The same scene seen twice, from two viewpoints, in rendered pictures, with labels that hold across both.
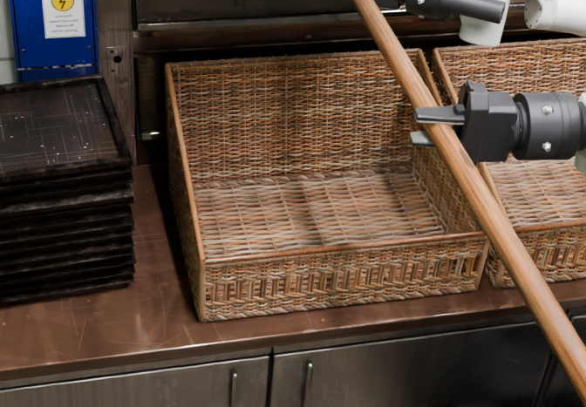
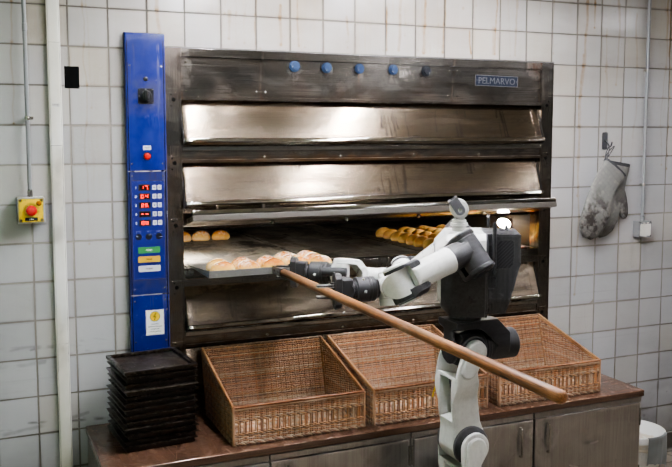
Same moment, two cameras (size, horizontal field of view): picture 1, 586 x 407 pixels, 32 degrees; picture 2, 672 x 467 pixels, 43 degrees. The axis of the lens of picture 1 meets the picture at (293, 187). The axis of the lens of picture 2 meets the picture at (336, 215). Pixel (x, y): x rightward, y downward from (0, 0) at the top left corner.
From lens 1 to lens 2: 1.80 m
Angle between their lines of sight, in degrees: 33
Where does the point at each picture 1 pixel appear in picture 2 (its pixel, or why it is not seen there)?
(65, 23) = (155, 327)
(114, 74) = not seen: hidden behind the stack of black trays
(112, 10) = (176, 323)
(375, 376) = not seen: outside the picture
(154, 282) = (207, 439)
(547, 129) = (364, 284)
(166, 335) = (218, 451)
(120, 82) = not seen: hidden behind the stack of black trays
